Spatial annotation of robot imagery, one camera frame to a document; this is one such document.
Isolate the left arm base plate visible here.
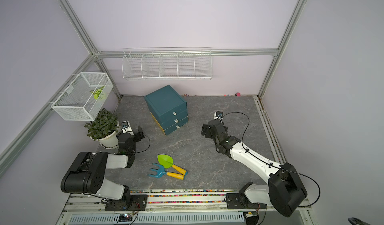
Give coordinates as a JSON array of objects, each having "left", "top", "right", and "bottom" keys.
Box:
[{"left": 105, "top": 194, "right": 148, "bottom": 212}]

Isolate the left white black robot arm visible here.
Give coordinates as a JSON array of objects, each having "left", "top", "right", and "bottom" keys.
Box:
[{"left": 61, "top": 126, "right": 145, "bottom": 202}]

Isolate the white vented cable duct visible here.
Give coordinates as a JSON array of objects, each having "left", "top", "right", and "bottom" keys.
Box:
[{"left": 68, "top": 212, "right": 245, "bottom": 225}]

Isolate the green leaf toy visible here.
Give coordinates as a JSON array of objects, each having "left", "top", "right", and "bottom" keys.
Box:
[{"left": 90, "top": 86, "right": 106, "bottom": 101}]

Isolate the green toy shovel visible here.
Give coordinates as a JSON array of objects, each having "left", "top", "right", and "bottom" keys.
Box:
[{"left": 157, "top": 154, "right": 188, "bottom": 176}]

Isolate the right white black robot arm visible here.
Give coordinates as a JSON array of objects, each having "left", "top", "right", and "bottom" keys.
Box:
[{"left": 201, "top": 120, "right": 308, "bottom": 218}]

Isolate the teal three-drawer cabinet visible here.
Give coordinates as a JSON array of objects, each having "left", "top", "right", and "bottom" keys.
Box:
[{"left": 145, "top": 85, "right": 189, "bottom": 136}]

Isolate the white wire wall shelf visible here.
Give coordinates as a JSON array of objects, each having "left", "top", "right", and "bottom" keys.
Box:
[{"left": 122, "top": 47, "right": 213, "bottom": 81}]

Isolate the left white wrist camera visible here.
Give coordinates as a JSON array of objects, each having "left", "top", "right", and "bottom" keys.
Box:
[{"left": 121, "top": 121, "right": 134, "bottom": 135}]

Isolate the blue toy rake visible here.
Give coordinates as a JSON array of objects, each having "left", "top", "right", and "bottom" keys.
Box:
[{"left": 147, "top": 163, "right": 185, "bottom": 180}]

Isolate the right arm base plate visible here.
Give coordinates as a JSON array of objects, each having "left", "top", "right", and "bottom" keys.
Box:
[{"left": 224, "top": 193, "right": 267, "bottom": 210}]

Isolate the potted green plant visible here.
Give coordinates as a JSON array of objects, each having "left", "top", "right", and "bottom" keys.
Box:
[{"left": 84, "top": 108, "right": 120, "bottom": 149}]

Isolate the white wire mesh basket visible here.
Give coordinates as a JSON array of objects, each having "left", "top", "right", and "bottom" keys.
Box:
[{"left": 51, "top": 72, "right": 114, "bottom": 122}]

